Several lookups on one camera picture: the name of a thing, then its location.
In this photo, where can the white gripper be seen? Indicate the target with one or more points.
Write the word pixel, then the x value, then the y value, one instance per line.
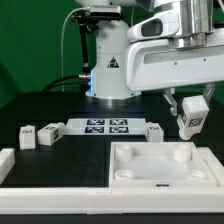
pixel 154 64

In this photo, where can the white square tabletop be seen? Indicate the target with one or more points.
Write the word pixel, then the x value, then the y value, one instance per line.
pixel 160 164

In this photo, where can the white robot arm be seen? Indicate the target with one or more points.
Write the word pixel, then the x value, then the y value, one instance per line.
pixel 184 23

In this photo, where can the white U-shaped fence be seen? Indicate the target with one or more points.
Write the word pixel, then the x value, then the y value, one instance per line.
pixel 119 200

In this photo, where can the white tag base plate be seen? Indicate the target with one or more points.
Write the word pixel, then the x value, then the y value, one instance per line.
pixel 105 126

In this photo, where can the black camera stand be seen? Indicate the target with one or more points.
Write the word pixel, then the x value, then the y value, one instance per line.
pixel 83 36

